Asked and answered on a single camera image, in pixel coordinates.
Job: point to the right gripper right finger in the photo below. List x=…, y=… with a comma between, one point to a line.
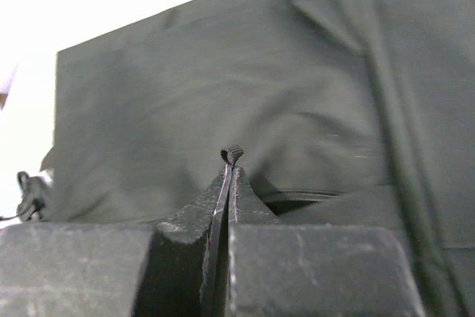
x=277, y=269

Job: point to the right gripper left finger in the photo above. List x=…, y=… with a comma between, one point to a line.
x=165, y=268

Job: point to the black backpack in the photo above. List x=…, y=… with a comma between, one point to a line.
x=341, y=112

